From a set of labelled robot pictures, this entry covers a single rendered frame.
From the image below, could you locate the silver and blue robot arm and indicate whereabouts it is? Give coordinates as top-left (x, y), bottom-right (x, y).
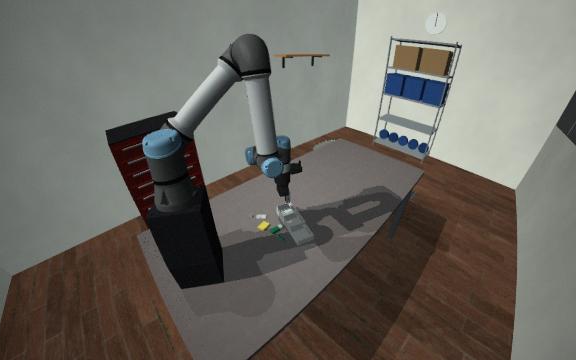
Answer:
top-left (142, 34), bottom-right (291, 212)

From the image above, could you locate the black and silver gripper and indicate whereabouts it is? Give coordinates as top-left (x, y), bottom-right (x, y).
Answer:
top-left (274, 160), bottom-right (302, 203)

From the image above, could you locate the yellow block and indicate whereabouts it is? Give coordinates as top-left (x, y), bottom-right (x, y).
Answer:
top-left (258, 221), bottom-right (270, 231)

